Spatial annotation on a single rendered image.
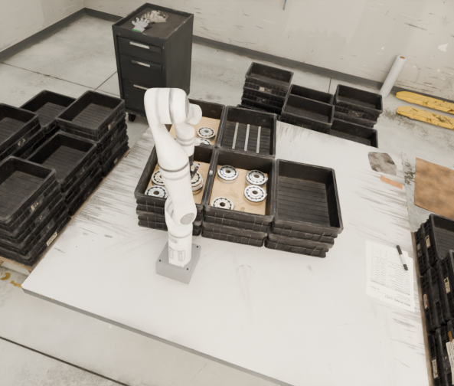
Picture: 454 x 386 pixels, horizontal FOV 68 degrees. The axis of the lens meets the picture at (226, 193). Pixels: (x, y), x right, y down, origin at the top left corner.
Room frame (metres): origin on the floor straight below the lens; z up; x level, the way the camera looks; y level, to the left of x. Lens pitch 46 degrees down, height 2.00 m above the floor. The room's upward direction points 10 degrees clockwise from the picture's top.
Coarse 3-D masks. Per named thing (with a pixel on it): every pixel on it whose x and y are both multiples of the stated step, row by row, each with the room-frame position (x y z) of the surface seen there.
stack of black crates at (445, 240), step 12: (432, 216) 1.68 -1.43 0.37; (420, 228) 1.67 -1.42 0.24; (432, 228) 1.57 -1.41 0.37; (444, 228) 1.68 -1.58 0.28; (420, 240) 1.59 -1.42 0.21; (432, 240) 1.50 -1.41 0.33; (444, 240) 1.57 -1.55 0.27; (420, 252) 1.49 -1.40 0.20; (432, 252) 1.41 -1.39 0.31; (444, 252) 1.47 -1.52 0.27; (420, 264) 1.41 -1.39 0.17; (432, 264) 1.33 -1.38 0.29
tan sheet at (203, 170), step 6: (198, 162) 1.29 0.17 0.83; (156, 168) 1.19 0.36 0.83; (192, 168) 1.23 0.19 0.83; (198, 168) 1.24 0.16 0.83; (204, 168) 1.25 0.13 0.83; (204, 174) 1.21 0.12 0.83; (150, 180) 1.10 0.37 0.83; (204, 180) 1.17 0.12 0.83; (150, 186) 1.06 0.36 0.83; (198, 198) 1.04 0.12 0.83
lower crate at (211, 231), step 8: (208, 224) 0.91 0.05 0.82; (208, 232) 0.93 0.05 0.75; (216, 232) 0.92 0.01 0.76; (224, 232) 0.93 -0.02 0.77; (232, 232) 0.93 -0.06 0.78; (240, 232) 0.92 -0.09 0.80; (248, 232) 0.92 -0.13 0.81; (256, 232) 0.92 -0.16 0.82; (224, 240) 0.92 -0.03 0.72; (232, 240) 0.93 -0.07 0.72; (240, 240) 0.93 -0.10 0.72; (248, 240) 0.93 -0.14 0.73; (256, 240) 0.92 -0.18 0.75
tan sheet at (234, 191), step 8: (216, 176) 1.21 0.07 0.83; (240, 176) 1.24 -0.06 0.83; (216, 184) 1.16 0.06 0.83; (224, 184) 1.17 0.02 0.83; (232, 184) 1.18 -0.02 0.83; (240, 184) 1.19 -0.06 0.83; (216, 192) 1.10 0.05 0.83; (224, 192) 1.11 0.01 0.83; (232, 192) 1.12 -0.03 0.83; (240, 192) 1.13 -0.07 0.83; (232, 200) 1.07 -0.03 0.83; (240, 200) 1.08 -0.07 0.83; (264, 200) 1.11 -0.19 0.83; (240, 208) 1.03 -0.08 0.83; (248, 208) 1.04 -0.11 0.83; (256, 208) 1.05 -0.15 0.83; (264, 208) 1.06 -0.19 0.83
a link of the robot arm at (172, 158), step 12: (156, 96) 0.73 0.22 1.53; (168, 96) 0.73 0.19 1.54; (156, 108) 0.71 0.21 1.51; (168, 108) 0.71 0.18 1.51; (156, 120) 0.71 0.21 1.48; (168, 120) 0.71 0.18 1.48; (156, 132) 0.71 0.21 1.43; (168, 132) 0.77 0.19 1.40; (156, 144) 0.72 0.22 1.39; (168, 144) 0.73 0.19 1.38; (168, 156) 0.71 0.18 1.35; (180, 156) 0.73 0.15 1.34; (168, 168) 0.71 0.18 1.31; (180, 168) 0.72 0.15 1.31
